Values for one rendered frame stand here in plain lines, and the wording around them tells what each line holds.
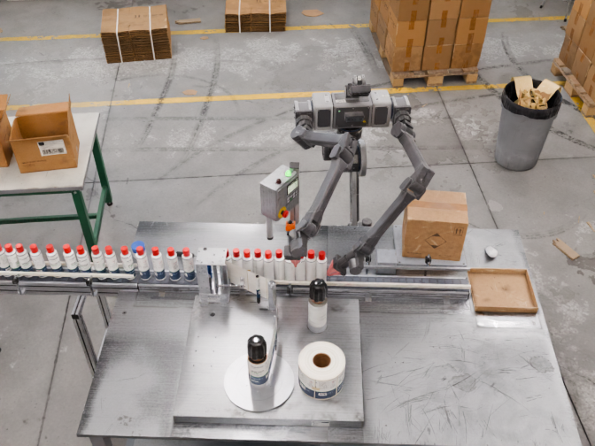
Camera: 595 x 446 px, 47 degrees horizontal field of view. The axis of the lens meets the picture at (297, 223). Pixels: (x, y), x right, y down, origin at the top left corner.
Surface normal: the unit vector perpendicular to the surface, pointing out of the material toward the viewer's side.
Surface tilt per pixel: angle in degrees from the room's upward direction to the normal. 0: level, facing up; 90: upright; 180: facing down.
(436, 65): 93
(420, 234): 90
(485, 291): 0
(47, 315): 0
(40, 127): 89
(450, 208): 0
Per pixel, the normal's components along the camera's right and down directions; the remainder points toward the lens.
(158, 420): 0.00, -0.73
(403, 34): 0.07, 0.68
